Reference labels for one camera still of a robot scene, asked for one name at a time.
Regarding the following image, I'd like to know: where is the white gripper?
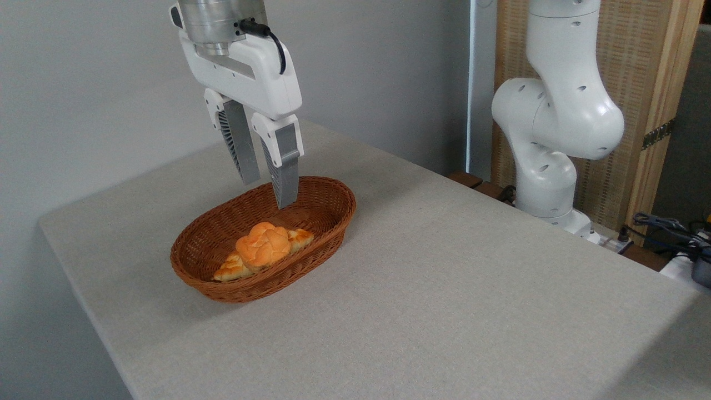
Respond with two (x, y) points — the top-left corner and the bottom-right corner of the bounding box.
(178, 25), (305, 210)

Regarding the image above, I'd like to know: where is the round orange bread roll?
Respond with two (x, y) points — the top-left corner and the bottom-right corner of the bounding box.
(236, 222), (292, 271)

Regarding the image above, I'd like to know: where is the golden croissant bread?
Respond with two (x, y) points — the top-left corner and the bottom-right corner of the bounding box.
(213, 228), (315, 282)

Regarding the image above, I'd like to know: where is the brown wicker oval basket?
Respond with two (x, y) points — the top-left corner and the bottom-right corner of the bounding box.
(170, 176), (357, 304)

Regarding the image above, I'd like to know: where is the metal screen hinge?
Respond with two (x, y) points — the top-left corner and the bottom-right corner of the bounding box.
(642, 119), (676, 151)

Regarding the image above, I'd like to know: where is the grey box device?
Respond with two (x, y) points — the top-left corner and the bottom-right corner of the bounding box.
(691, 247), (711, 289)

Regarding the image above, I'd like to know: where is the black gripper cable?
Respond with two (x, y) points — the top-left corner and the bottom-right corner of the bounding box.
(239, 18), (287, 76)

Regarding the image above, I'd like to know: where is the dark blue cable bundle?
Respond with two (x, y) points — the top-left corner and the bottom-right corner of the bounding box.
(632, 212), (711, 253)

